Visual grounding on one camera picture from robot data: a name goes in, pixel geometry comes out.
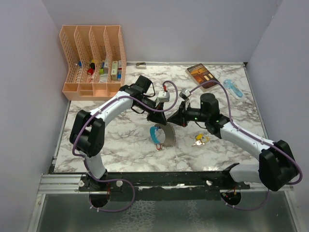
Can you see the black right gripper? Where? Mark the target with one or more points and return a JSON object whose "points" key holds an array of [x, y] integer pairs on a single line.
{"points": [[180, 118]]}

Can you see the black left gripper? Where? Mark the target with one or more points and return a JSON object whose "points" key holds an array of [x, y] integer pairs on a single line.
{"points": [[157, 117]]}

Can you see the blue handled key ring organiser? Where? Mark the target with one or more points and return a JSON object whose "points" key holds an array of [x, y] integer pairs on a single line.
{"points": [[164, 134]]}

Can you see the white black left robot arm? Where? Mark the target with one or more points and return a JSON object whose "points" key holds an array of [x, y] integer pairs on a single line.
{"points": [[88, 131]]}

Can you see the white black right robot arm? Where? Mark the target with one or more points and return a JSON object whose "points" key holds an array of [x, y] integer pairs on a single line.
{"points": [[275, 167]]}

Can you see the yellow tagged key bunch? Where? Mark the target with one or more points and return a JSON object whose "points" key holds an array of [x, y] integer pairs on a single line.
{"points": [[200, 139]]}

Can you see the orange paperback book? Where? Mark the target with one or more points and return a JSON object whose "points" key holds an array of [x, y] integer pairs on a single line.
{"points": [[200, 74]]}

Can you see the small beige clip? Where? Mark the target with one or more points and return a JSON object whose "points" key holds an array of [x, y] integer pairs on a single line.
{"points": [[140, 65]]}

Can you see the green white box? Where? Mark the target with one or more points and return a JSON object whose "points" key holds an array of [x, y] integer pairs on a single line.
{"points": [[114, 70]]}

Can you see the blue packaged toothbrush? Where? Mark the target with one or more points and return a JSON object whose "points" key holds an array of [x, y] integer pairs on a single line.
{"points": [[233, 89]]}

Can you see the red black small bottle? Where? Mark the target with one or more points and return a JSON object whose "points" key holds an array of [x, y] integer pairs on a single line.
{"points": [[91, 69]]}

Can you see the peach plastic file organiser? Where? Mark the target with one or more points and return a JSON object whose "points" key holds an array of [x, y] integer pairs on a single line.
{"points": [[96, 61]]}

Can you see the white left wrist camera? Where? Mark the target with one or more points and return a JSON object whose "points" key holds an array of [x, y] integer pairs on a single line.
{"points": [[163, 96]]}

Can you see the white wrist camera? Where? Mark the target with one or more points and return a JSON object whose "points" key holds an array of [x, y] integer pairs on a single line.
{"points": [[185, 93], [163, 96]]}

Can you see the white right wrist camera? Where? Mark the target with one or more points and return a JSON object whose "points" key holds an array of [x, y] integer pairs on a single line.
{"points": [[185, 93]]}

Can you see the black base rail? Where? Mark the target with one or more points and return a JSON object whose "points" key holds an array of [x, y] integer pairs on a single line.
{"points": [[120, 186]]}

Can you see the aluminium frame rail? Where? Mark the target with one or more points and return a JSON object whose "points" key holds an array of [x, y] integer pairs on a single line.
{"points": [[69, 183]]}

